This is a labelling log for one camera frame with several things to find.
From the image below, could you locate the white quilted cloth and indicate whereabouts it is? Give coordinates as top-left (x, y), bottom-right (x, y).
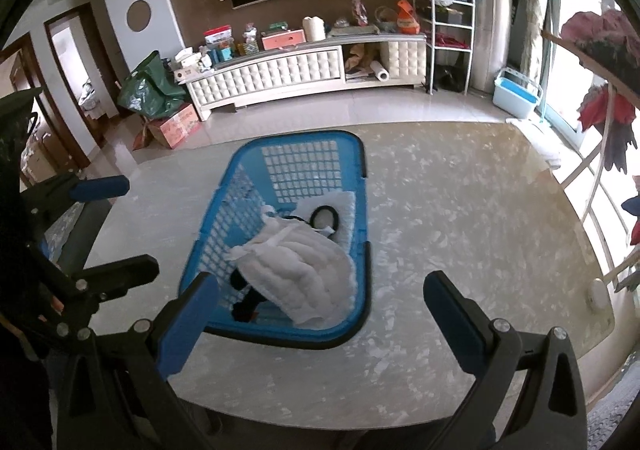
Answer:
top-left (227, 215), bottom-right (358, 328)

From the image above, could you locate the white standing air conditioner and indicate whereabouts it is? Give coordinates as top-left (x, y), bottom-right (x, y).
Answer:
top-left (467, 0), bottom-right (521, 93)

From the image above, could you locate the red hanging garment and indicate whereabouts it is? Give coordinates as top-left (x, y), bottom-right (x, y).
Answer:
top-left (577, 82), bottom-right (638, 175)

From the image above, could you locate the small wicker basket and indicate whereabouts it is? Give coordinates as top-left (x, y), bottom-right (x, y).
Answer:
top-left (374, 6), bottom-right (398, 33)

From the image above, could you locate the grey lace cloth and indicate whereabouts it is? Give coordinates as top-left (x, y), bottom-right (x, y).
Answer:
top-left (42, 202), bottom-right (86, 255)

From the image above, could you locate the black soft cloth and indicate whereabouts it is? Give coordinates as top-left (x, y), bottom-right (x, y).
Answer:
top-left (229, 270), bottom-right (273, 325)

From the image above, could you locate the white metal shelf rack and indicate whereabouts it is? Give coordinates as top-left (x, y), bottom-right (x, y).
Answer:
top-left (411, 0), bottom-right (476, 95)

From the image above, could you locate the cream plastic jug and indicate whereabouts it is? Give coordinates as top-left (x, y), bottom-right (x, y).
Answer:
top-left (302, 16), bottom-right (327, 43)

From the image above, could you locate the white tufted television cabinet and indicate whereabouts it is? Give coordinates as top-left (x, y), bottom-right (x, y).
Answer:
top-left (185, 32), bottom-right (428, 121)

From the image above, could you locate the stack of white boxes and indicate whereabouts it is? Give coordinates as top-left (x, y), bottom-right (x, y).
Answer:
top-left (170, 47), bottom-right (213, 80)

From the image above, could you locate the green plastic bag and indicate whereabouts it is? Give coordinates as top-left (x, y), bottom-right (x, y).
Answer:
top-left (117, 51), bottom-right (188, 121)

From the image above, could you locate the blue plastic basket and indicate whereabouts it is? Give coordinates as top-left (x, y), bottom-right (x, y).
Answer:
top-left (178, 130), bottom-right (372, 350)

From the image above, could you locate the brown door frame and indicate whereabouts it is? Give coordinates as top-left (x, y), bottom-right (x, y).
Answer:
top-left (45, 2), bottom-right (121, 171)

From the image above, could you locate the blue mop bucket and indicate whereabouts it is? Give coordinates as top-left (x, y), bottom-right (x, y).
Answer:
top-left (492, 66), bottom-right (545, 119)

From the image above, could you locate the black elastic band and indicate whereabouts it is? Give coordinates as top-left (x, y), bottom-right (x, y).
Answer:
top-left (287, 206), bottom-right (341, 237)

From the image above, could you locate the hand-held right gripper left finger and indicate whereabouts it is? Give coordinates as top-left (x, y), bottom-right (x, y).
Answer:
top-left (55, 272), bottom-right (221, 450)

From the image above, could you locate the pink clothes pile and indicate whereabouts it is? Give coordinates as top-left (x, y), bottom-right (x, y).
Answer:
top-left (560, 10), bottom-right (640, 75)

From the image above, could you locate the clothes drying rack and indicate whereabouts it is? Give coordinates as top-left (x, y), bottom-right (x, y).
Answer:
top-left (542, 30), bottom-right (640, 315)

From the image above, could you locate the pink drawer box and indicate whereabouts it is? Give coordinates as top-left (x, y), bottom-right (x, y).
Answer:
top-left (261, 28), bottom-right (307, 50)

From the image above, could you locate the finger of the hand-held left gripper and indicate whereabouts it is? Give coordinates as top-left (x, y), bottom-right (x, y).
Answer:
top-left (65, 254), bottom-right (161, 301)
top-left (22, 175), bottom-right (131, 215)

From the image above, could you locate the printed cardboard box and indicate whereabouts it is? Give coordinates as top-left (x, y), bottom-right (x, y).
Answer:
top-left (147, 102), bottom-right (203, 149)

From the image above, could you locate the brown wooden door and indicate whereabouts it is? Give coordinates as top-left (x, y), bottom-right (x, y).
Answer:
top-left (0, 37), bottom-right (76, 191)

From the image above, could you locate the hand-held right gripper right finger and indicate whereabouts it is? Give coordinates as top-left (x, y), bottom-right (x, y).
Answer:
top-left (424, 271), bottom-right (590, 450)

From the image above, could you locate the orange bag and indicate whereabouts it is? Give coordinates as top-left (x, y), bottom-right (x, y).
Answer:
top-left (395, 0), bottom-right (420, 34)

